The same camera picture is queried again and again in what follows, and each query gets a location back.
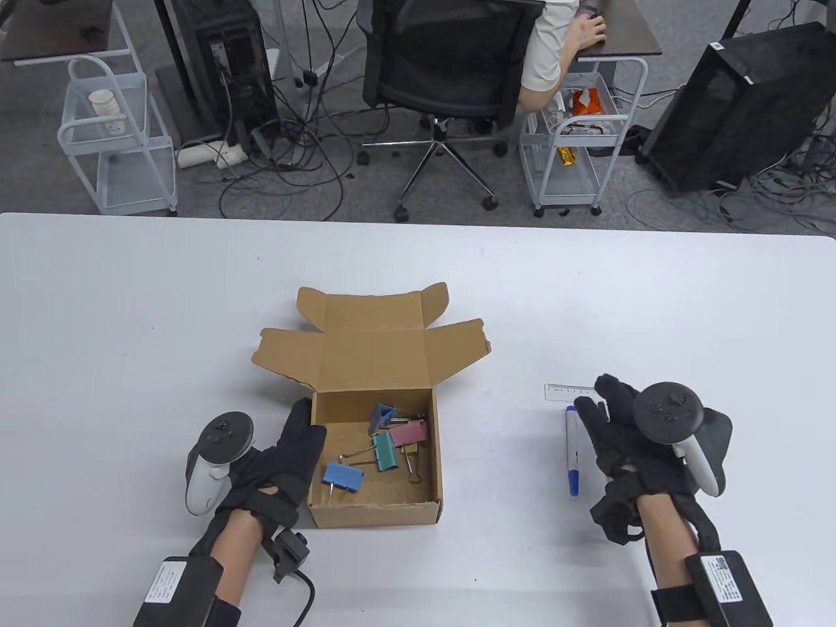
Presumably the person's left hand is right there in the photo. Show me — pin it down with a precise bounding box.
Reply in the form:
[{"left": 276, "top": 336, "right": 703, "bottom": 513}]
[{"left": 216, "top": 397, "right": 327, "bottom": 513}]

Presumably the person's right hand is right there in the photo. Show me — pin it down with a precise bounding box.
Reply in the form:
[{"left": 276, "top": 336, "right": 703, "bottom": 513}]
[{"left": 573, "top": 374, "right": 704, "bottom": 502}]

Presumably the blue marker office supply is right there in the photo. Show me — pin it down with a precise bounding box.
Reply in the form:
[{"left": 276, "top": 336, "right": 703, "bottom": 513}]
[{"left": 565, "top": 405, "right": 583, "bottom": 497}]

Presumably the light blue binder clip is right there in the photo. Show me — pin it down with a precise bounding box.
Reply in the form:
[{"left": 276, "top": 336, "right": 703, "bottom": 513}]
[{"left": 321, "top": 462, "right": 364, "bottom": 504}]

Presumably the teal binder clip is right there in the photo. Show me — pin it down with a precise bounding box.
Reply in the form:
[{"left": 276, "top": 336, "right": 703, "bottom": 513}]
[{"left": 338, "top": 431, "right": 400, "bottom": 472}]

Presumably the pink binder clip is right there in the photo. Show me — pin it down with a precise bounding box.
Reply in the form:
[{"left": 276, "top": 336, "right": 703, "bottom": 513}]
[{"left": 389, "top": 421, "right": 429, "bottom": 449}]

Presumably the brown cardboard mailer box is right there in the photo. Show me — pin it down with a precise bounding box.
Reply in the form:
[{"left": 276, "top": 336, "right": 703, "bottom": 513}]
[{"left": 253, "top": 282, "right": 492, "bottom": 528}]

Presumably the person's left forearm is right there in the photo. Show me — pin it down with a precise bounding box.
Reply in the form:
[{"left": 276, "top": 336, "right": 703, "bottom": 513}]
[{"left": 189, "top": 509, "right": 268, "bottom": 608}]

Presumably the person's right forearm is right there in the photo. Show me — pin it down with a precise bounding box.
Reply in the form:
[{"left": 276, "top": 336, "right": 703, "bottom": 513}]
[{"left": 637, "top": 493, "right": 722, "bottom": 588}]

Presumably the black labelled wrist box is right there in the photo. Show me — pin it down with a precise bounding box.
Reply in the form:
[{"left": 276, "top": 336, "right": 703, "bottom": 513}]
[
  {"left": 134, "top": 555, "right": 242, "bottom": 627},
  {"left": 650, "top": 551, "right": 775, "bottom": 627}
]

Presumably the black mesh office chair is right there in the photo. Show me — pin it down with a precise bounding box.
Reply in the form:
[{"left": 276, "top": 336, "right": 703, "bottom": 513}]
[{"left": 356, "top": 0, "right": 546, "bottom": 223}]

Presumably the black and white right controller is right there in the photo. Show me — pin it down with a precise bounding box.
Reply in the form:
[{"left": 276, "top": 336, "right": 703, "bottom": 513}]
[{"left": 632, "top": 381, "right": 733, "bottom": 498}]

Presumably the black and white controller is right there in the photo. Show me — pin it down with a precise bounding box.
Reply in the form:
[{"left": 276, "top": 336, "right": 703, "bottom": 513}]
[
  {"left": 632, "top": 381, "right": 733, "bottom": 498},
  {"left": 185, "top": 411, "right": 255, "bottom": 517}
]

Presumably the black and white left controller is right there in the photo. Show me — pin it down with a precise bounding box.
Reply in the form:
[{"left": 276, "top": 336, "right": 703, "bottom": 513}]
[{"left": 185, "top": 411, "right": 255, "bottom": 517}]

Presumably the white power strip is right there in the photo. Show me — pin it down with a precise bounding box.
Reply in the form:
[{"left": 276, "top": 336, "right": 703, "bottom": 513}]
[{"left": 178, "top": 140, "right": 249, "bottom": 169}]

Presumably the large black computer tower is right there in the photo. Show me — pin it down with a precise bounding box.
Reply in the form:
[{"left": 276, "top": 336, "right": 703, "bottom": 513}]
[{"left": 643, "top": 22, "right": 836, "bottom": 193}]

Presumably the dark brown desk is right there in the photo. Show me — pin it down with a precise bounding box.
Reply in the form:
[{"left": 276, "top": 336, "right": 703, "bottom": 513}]
[
  {"left": 575, "top": 0, "right": 664, "bottom": 63},
  {"left": 0, "top": 0, "right": 115, "bottom": 64}
]

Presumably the black desk leg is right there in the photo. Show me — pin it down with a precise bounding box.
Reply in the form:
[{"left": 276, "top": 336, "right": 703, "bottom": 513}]
[
  {"left": 722, "top": 0, "right": 752, "bottom": 40},
  {"left": 153, "top": 0, "right": 200, "bottom": 102}
]

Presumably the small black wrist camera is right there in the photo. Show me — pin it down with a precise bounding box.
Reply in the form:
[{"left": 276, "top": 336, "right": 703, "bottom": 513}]
[
  {"left": 590, "top": 474, "right": 644, "bottom": 546},
  {"left": 270, "top": 529, "right": 311, "bottom": 584}
]

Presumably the black cable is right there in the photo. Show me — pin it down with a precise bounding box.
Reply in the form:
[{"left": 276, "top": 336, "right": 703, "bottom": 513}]
[{"left": 287, "top": 570, "right": 316, "bottom": 627}]

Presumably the white wire cart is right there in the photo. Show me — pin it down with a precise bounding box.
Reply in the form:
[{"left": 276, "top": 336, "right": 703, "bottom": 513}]
[
  {"left": 57, "top": 54, "right": 178, "bottom": 216},
  {"left": 519, "top": 51, "right": 649, "bottom": 217}
]

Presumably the tangle of black floor cables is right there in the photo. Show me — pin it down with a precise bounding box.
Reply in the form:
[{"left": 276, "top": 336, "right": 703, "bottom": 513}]
[
  {"left": 217, "top": 0, "right": 366, "bottom": 221},
  {"left": 626, "top": 111, "right": 836, "bottom": 234}
]

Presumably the white cable bundle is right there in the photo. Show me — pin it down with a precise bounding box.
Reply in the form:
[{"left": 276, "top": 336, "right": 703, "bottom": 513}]
[{"left": 547, "top": 114, "right": 621, "bottom": 137}]

